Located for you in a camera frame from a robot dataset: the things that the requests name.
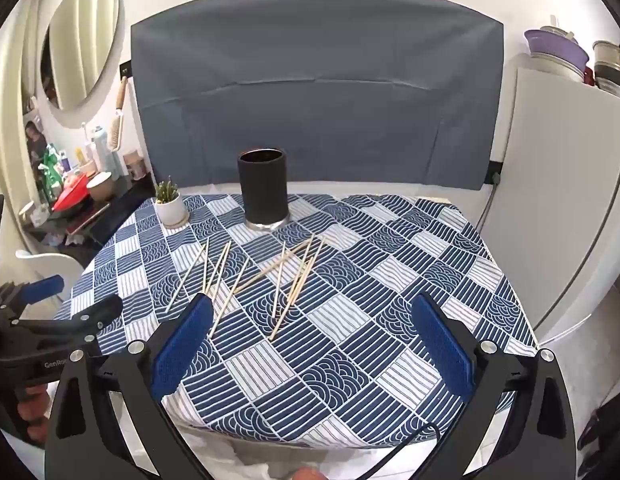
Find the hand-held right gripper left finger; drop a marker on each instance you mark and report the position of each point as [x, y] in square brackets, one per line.
[182, 345]

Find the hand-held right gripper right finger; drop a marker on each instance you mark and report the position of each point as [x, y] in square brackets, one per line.
[442, 350]

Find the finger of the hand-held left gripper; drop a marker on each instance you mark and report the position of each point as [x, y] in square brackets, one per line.
[45, 287]
[97, 314]

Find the bunch of wooden chopsticks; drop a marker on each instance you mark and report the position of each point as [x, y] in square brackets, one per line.
[300, 280]

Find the black cylindrical utensil holder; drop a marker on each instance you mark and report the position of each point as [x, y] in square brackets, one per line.
[262, 190]

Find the person's left hand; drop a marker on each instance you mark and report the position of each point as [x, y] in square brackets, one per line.
[32, 410]

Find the white chair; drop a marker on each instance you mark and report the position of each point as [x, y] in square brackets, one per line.
[45, 262]

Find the red lid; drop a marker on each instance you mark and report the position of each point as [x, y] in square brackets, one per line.
[70, 197]

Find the blue white patterned tablecloth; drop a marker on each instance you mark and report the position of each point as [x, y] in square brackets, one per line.
[389, 270]

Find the green bottle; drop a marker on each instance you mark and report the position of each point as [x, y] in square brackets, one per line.
[52, 172]

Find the cream bowl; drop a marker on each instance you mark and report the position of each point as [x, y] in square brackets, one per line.
[100, 186]

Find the wooden coaster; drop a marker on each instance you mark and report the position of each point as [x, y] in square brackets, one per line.
[182, 221]

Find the small potted plant white pot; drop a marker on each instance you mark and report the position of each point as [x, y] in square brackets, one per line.
[169, 207]

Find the white bottle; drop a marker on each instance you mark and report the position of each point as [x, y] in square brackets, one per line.
[97, 147]

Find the pink jar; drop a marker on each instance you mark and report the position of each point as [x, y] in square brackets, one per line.
[136, 164]

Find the dark shoe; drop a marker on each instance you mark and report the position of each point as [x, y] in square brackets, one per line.
[597, 425]

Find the white cabinet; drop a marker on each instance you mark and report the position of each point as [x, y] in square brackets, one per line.
[564, 185]

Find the grey fabric panel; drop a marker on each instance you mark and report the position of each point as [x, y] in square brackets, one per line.
[315, 95]

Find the purple pot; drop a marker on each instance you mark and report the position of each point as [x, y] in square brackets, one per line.
[554, 46]

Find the stack of metal pots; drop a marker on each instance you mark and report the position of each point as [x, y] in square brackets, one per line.
[609, 65]

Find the black wall outlet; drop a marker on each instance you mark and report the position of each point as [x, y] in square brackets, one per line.
[125, 68]

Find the oval wall mirror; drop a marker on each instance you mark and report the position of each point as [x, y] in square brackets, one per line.
[85, 35]

